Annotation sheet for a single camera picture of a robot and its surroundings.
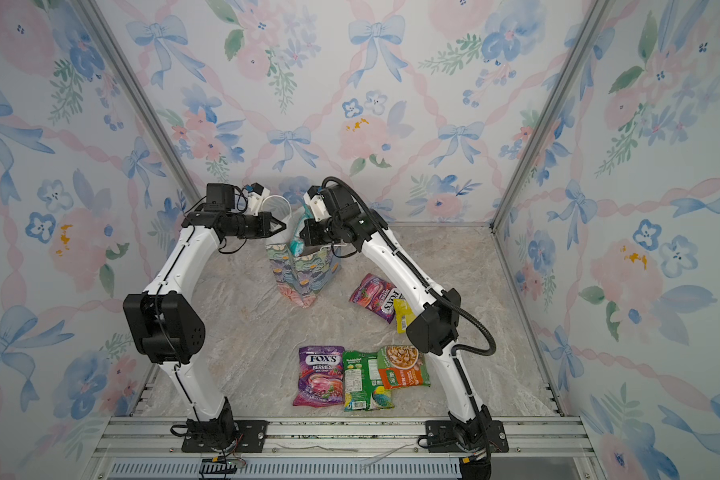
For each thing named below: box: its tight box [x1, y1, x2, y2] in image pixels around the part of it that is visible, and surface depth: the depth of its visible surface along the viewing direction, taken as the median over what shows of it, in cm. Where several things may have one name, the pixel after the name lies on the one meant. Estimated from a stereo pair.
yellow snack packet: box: [393, 298, 417, 334], surface depth 92 cm
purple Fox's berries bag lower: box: [292, 346, 345, 408], surface depth 83 cm
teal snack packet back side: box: [290, 203, 314, 257], surface depth 81 cm
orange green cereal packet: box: [377, 345, 431, 389], surface depth 85 cm
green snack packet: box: [342, 350, 395, 412], surface depth 81 cm
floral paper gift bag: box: [261, 194, 341, 308], surface depth 86 cm
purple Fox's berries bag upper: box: [349, 273, 404, 324], surface depth 99 cm
